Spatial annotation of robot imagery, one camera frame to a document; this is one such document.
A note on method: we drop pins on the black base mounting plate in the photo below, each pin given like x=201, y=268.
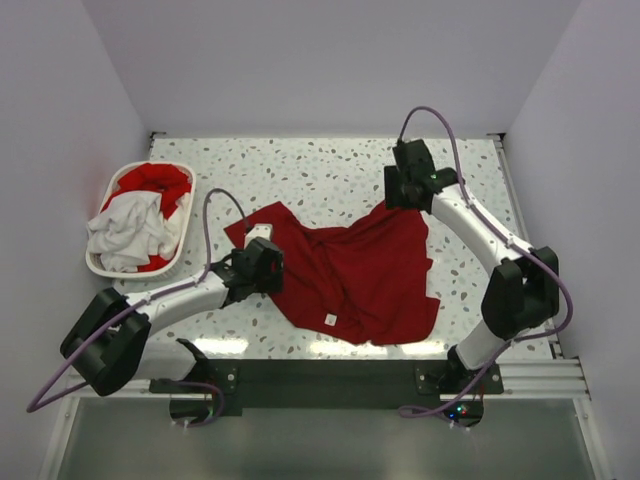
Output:
x=411, y=388

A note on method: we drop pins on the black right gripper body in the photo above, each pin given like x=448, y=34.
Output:
x=396, y=193

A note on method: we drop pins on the aluminium table frame rail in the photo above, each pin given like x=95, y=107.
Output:
x=589, y=432

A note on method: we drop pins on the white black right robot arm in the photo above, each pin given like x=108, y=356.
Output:
x=522, y=292

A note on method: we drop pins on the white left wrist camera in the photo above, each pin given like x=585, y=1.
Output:
x=259, y=231

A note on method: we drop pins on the white t-shirt in basket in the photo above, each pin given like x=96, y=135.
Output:
x=129, y=231

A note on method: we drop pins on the dark red t-shirt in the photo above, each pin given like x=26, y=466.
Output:
x=363, y=283

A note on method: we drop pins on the bright red t-shirt in basket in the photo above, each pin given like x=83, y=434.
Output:
x=166, y=179

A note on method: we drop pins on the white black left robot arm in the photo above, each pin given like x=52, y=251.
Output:
x=108, y=344

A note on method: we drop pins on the white laundry basket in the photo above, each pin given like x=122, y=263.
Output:
x=177, y=224

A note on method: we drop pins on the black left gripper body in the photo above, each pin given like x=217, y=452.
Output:
x=270, y=281

